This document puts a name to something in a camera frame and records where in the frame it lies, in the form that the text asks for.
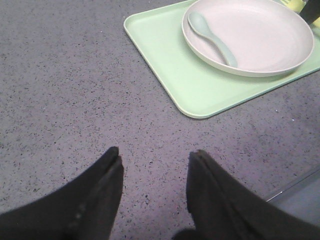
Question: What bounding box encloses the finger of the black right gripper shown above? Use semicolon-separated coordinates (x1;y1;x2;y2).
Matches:
300;0;320;25

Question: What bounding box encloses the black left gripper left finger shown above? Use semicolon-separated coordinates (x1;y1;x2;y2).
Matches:
0;146;124;240

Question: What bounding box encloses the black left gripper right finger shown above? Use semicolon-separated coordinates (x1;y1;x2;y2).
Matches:
174;150;320;240

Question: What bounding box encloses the yellow plastic fork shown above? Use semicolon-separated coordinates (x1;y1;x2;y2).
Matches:
280;0;307;13

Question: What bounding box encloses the beige round plate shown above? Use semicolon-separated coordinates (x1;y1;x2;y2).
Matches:
182;0;315;77

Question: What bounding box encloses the pale green spoon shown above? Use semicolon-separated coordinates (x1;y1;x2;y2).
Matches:
187;11;238;68

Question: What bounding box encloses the light green tray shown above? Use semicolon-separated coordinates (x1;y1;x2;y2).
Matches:
123;0;320;119

